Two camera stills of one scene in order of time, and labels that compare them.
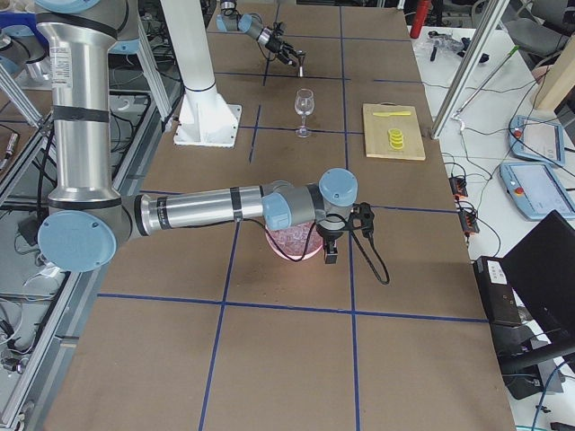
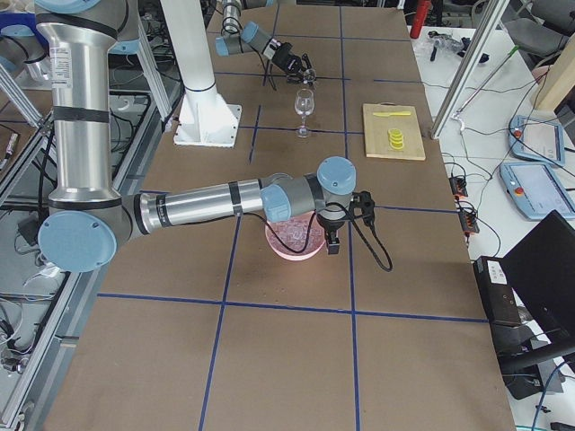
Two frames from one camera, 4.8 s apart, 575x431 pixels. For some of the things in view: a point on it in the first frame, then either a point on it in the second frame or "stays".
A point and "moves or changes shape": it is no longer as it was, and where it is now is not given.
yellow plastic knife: [387, 114] stays
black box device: [497, 291] stays
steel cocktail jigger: [301, 56] moves or changes shape
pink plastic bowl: [291, 241] stays
